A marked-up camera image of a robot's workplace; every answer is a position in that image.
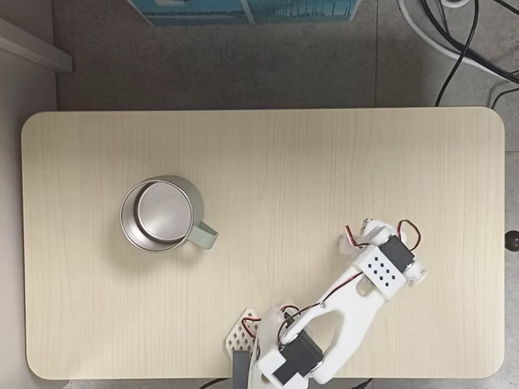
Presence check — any grey table clamp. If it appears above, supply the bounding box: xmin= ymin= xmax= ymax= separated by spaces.
xmin=232 ymin=351 xmax=250 ymax=389

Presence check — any grey-green steel mug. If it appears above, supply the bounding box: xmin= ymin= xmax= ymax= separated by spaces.
xmin=119 ymin=174 xmax=220 ymax=253

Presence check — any blue printed cardboard box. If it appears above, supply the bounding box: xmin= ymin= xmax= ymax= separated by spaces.
xmin=242 ymin=0 xmax=362 ymax=22
xmin=127 ymin=0 xmax=255 ymax=27

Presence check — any white shelf board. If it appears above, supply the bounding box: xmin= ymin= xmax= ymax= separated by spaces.
xmin=0 ymin=17 xmax=75 ymax=75

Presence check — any thin black cable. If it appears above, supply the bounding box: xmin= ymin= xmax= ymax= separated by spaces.
xmin=435 ymin=0 xmax=478 ymax=108
xmin=419 ymin=0 xmax=519 ymax=84

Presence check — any thick white cable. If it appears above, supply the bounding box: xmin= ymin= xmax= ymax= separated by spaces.
xmin=396 ymin=0 xmax=519 ymax=81

